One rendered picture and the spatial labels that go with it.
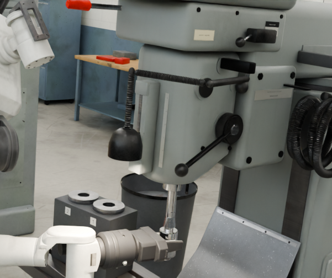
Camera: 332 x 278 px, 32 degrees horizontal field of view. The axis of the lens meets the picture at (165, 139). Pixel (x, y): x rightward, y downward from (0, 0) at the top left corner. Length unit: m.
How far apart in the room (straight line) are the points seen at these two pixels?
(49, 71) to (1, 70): 7.36
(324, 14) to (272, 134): 0.35
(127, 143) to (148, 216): 2.19
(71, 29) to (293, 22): 7.40
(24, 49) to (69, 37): 7.52
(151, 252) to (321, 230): 0.51
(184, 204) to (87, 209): 1.79
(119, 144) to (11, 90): 0.26
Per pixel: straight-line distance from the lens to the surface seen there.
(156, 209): 3.31
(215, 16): 1.22
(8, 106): 1.24
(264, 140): 1.43
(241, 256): 1.73
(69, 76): 8.82
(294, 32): 1.47
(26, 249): 1.35
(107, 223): 1.57
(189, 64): 1.23
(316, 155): 1.35
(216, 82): 1.11
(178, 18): 1.18
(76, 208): 1.64
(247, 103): 1.36
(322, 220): 1.65
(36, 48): 1.20
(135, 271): 1.71
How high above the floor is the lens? 1.73
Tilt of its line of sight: 14 degrees down
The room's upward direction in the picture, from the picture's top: 6 degrees clockwise
